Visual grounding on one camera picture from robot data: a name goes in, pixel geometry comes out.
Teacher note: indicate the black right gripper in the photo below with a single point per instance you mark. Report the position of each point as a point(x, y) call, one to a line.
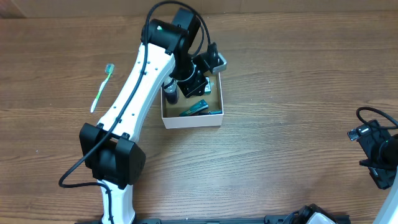
point(383, 175)

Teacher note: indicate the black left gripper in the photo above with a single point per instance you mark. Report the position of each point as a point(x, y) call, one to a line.
point(194, 83)

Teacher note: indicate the Dettol soap bar pack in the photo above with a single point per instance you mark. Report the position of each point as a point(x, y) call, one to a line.
point(208, 86)

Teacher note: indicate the dark blue pump bottle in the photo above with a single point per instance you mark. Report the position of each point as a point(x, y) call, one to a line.
point(170, 89)

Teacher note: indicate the Colgate toothpaste tube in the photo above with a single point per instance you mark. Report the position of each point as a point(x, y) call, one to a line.
point(196, 108)

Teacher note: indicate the blue disposable razor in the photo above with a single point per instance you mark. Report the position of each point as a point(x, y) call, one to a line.
point(211, 112)

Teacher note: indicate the green white toothbrush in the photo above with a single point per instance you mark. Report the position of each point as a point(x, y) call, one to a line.
point(108, 71)

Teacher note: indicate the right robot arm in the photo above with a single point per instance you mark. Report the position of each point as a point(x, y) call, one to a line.
point(314, 214)

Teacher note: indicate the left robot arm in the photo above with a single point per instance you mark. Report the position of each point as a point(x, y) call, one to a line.
point(110, 147)

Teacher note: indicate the white cardboard box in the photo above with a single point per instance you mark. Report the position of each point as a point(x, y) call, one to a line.
point(171, 113)

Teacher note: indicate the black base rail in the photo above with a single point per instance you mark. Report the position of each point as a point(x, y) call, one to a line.
point(268, 219)

